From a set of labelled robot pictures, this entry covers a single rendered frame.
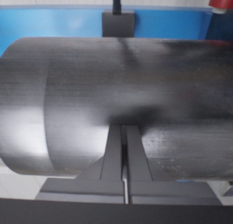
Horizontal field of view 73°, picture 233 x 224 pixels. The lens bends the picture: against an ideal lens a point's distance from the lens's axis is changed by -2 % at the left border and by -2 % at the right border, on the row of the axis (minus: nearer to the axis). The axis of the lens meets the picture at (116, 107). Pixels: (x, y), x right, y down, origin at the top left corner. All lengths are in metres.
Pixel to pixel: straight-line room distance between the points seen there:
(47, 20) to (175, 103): 0.55
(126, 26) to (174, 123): 0.39
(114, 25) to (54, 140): 0.40
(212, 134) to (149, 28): 0.48
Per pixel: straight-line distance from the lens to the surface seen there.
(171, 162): 0.19
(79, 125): 0.17
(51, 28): 0.65
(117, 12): 0.48
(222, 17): 0.53
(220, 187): 0.66
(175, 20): 0.62
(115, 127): 0.15
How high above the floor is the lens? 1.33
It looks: 1 degrees up
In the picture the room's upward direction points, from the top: 89 degrees counter-clockwise
